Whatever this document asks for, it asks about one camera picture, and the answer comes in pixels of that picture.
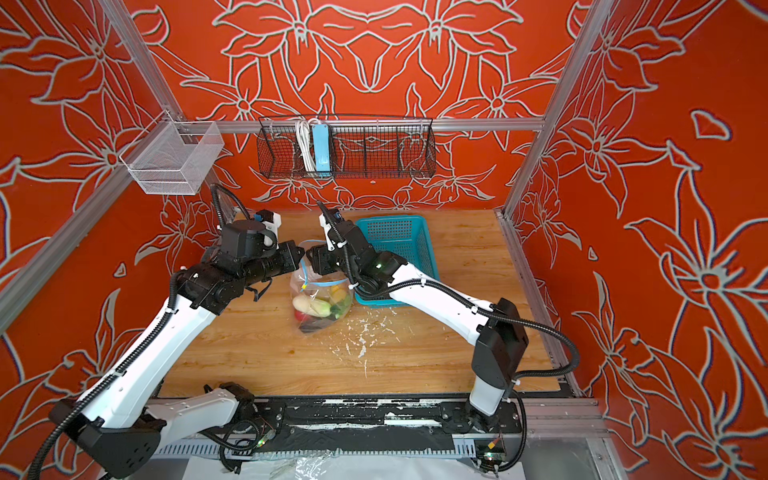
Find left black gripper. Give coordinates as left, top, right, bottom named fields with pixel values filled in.
left=245, top=239, right=304, bottom=287

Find red yellow mango toy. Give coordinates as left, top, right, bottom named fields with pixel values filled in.
left=330, top=285, right=348, bottom=304

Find clear zip top bag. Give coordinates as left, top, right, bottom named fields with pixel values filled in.
left=289, top=255, right=354, bottom=334

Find white radish toy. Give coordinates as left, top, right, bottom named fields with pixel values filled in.
left=292, top=294, right=352, bottom=319

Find dark eggplant toy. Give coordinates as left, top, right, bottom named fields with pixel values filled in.
left=299, top=318, right=334, bottom=334

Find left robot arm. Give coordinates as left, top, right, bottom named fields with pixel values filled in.
left=27, top=210, right=305, bottom=479

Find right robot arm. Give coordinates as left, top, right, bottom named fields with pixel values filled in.
left=308, top=204, right=581, bottom=434

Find teal plastic basket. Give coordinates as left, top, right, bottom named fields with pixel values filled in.
left=355, top=215, right=439, bottom=308

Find light blue box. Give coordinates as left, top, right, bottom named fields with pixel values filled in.
left=312, top=123, right=331, bottom=176

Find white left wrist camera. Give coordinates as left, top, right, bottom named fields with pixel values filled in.
left=254, top=209, right=282, bottom=235

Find black wire wall basket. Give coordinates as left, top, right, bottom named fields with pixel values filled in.
left=256, top=115, right=437, bottom=180

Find clear plastic wall bin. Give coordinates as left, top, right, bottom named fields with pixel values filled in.
left=120, top=117, right=224, bottom=196

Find white cable bundle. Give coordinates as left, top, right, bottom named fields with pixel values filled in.
left=295, top=119, right=316, bottom=174

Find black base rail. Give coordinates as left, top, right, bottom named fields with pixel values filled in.
left=209, top=394, right=523, bottom=457

